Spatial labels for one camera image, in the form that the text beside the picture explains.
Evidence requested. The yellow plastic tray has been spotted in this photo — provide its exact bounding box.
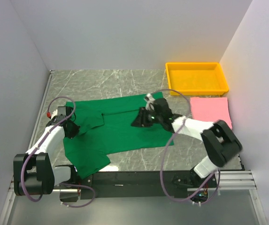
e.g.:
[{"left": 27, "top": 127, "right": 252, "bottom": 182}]
[{"left": 165, "top": 62, "right": 229, "bottom": 96}]

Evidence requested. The left side aluminium rail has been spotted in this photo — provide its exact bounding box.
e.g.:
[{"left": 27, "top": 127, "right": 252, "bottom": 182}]
[{"left": 28, "top": 70, "right": 54, "bottom": 148}]

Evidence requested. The green t shirt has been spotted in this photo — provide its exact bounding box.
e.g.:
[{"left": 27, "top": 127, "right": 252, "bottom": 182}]
[{"left": 63, "top": 95, "right": 172, "bottom": 179}]

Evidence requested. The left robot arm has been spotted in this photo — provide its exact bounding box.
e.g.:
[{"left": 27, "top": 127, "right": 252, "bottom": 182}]
[{"left": 13, "top": 106, "right": 80, "bottom": 197}]

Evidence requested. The folded pink t shirt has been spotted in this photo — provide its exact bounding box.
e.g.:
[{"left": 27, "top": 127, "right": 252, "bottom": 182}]
[{"left": 190, "top": 97, "right": 232, "bottom": 129}]

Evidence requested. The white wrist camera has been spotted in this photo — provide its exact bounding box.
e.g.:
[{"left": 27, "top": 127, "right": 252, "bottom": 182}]
[
  {"left": 46, "top": 110, "right": 58, "bottom": 119},
  {"left": 144, "top": 93, "right": 155, "bottom": 111}
]

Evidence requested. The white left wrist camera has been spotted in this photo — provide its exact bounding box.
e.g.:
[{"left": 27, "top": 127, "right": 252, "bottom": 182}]
[{"left": 46, "top": 110, "right": 58, "bottom": 119}]

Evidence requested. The aluminium extrusion rail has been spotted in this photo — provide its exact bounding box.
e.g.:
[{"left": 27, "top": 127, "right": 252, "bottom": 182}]
[{"left": 9, "top": 172, "right": 257, "bottom": 193}]

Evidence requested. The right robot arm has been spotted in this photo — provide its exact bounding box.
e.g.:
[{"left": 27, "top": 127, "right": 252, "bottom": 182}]
[{"left": 131, "top": 97, "right": 243, "bottom": 186}]

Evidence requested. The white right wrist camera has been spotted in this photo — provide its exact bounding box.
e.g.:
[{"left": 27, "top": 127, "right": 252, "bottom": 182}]
[{"left": 144, "top": 93, "right": 155, "bottom": 111}]

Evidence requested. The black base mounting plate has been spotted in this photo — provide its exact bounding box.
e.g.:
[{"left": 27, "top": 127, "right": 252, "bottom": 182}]
[{"left": 71, "top": 171, "right": 205, "bottom": 198}]

